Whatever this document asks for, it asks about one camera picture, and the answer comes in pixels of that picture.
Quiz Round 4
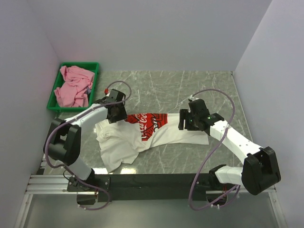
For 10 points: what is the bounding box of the white t-shirt with red print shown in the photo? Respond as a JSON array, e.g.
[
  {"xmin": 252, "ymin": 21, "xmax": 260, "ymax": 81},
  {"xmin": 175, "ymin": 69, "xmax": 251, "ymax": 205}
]
[{"xmin": 95, "ymin": 113, "xmax": 209, "ymax": 172}]

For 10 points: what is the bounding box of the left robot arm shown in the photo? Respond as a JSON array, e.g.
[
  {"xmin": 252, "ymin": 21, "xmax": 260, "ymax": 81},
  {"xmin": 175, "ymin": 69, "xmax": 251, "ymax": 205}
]
[{"xmin": 44, "ymin": 89, "xmax": 128, "ymax": 191}]

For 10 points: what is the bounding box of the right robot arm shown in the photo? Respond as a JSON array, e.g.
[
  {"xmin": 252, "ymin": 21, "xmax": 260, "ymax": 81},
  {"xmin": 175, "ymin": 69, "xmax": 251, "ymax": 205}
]
[{"xmin": 178, "ymin": 99, "xmax": 281, "ymax": 195}]

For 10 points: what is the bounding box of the pink t-shirt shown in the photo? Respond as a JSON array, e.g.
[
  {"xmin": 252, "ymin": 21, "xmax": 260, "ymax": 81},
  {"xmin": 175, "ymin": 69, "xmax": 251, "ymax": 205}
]
[{"xmin": 54, "ymin": 66, "xmax": 95, "ymax": 108}]

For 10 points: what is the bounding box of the black base beam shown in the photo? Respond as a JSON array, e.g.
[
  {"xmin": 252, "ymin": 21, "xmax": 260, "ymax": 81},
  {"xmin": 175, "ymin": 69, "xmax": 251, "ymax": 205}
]
[{"xmin": 66, "ymin": 173, "xmax": 238, "ymax": 203}]

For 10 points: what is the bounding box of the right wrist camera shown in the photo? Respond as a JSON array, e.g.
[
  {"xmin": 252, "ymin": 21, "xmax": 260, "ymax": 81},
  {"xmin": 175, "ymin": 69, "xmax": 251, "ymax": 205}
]
[{"xmin": 188, "ymin": 95, "xmax": 197, "ymax": 102}]

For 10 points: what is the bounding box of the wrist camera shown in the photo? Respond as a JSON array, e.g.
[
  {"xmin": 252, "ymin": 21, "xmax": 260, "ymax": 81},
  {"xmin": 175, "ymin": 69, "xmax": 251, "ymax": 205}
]
[
  {"xmin": 104, "ymin": 88, "xmax": 113, "ymax": 99},
  {"xmin": 188, "ymin": 95, "xmax": 197, "ymax": 102}
]

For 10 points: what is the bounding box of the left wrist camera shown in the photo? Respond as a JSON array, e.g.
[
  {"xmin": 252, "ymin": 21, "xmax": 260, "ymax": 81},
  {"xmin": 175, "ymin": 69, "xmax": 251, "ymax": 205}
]
[{"xmin": 104, "ymin": 88, "xmax": 113, "ymax": 99}]

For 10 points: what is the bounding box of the aluminium rail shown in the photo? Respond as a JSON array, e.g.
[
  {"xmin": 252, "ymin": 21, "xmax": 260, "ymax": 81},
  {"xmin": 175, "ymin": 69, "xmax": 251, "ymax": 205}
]
[{"xmin": 23, "ymin": 172, "xmax": 277, "ymax": 195}]

